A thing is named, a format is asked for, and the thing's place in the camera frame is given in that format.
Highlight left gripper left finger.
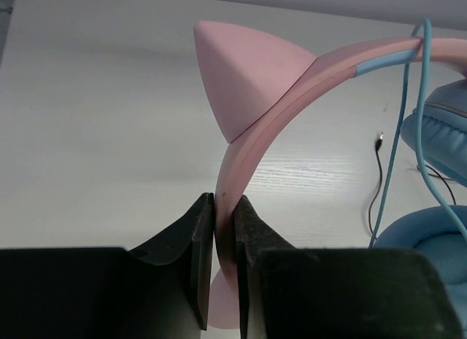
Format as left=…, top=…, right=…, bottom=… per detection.
left=1, top=193, right=215, bottom=338

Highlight pink blue cat-ear headphones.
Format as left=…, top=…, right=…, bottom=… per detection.
left=193, top=21, right=466, bottom=329

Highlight light blue headphone cable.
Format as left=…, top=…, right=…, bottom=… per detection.
left=367, top=17, right=467, bottom=249

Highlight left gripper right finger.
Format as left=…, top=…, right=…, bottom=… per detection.
left=233, top=197, right=460, bottom=338

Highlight thin black audio cable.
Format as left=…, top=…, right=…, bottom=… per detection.
left=367, top=131, right=467, bottom=238

